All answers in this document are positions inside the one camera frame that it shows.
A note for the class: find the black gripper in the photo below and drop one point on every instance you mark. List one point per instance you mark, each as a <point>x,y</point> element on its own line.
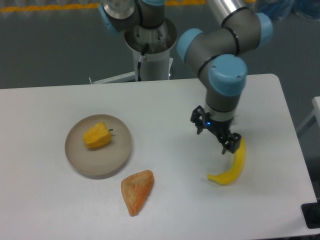
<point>218,125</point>

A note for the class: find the yellow toy pepper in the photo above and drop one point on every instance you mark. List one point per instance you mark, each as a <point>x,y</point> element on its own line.
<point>97,136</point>

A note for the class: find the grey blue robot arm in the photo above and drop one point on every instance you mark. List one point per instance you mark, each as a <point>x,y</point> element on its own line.
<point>214,58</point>

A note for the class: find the yellow toy banana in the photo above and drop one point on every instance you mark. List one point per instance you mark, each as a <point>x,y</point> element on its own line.
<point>234,172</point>

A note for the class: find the orange toy bread slice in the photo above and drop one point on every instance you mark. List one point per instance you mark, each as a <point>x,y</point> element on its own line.
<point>135,190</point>

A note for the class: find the black device at table edge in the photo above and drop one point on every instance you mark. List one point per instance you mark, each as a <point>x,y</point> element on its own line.
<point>311,214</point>

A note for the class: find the blue plastic bag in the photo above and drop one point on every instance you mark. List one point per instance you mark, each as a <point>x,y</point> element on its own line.
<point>278,10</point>

